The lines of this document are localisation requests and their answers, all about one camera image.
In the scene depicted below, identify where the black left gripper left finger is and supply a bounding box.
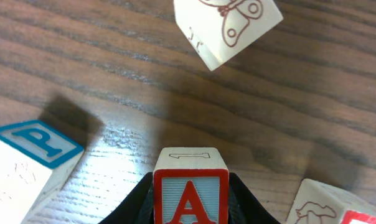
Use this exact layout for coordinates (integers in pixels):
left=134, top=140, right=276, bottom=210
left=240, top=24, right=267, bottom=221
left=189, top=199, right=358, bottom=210
left=99, top=172, right=153, bottom=224

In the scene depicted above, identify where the red letter A block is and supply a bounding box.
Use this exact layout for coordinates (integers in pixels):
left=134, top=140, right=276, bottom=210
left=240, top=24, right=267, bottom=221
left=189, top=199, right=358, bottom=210
left=153, top=147, right=229, bottom=224

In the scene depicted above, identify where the butterfly block red side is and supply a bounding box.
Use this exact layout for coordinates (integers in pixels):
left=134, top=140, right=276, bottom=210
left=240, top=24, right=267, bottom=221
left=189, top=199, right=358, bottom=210
left=173, top=0, right=283, bottom=71

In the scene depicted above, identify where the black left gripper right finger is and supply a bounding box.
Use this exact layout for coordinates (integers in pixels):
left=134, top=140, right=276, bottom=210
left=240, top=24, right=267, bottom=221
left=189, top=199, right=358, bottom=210
left=228, top=172, right=280, bottom=224

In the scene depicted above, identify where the red letter I block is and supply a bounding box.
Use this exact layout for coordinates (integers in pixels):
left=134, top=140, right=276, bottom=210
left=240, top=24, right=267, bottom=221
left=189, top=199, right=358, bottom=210
left=286, top=179, right=376, bottom=224

